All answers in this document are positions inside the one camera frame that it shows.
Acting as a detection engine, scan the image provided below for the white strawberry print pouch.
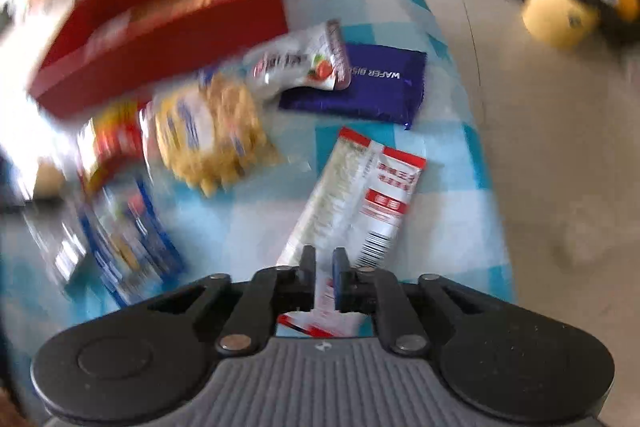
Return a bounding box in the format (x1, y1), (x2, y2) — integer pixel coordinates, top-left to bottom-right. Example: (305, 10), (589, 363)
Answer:
(245, 21), (353, 100)

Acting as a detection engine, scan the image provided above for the white and red snack packet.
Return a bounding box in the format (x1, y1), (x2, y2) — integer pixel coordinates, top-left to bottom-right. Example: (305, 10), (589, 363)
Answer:
(275, 127), (428, 340)

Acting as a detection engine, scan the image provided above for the red cardboard box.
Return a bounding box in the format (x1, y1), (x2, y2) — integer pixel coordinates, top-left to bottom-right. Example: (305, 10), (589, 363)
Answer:
(27, 0), (290, 124)

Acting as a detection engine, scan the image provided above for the blue checkered cloth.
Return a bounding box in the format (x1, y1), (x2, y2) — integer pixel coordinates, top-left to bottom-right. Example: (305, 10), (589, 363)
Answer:
(0, 0), (516, 358)

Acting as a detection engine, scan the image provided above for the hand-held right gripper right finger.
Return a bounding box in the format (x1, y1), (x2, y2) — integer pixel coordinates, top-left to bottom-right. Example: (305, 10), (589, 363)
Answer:
(332, 247), (506, 355)

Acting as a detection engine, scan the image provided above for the yellow snack packet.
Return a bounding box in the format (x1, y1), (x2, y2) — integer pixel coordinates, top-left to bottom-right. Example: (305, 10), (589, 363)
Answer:
(152, 72), (283, 198)

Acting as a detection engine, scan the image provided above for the golden snack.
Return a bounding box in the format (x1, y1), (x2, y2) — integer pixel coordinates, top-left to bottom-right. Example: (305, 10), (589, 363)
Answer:
(77, 99), (156, 195)

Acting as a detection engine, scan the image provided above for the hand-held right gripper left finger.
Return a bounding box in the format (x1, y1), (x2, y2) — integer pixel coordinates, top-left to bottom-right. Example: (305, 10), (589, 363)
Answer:
(145, 246), (317, 355)

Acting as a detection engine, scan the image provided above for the blue snack packet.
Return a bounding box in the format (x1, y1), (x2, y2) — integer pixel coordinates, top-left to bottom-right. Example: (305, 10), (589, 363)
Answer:
(75, 179), (186, 308)

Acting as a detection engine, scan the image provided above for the purple wafer packet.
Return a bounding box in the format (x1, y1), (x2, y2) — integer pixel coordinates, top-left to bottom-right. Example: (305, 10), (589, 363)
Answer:
(278, 43), (427, 130)

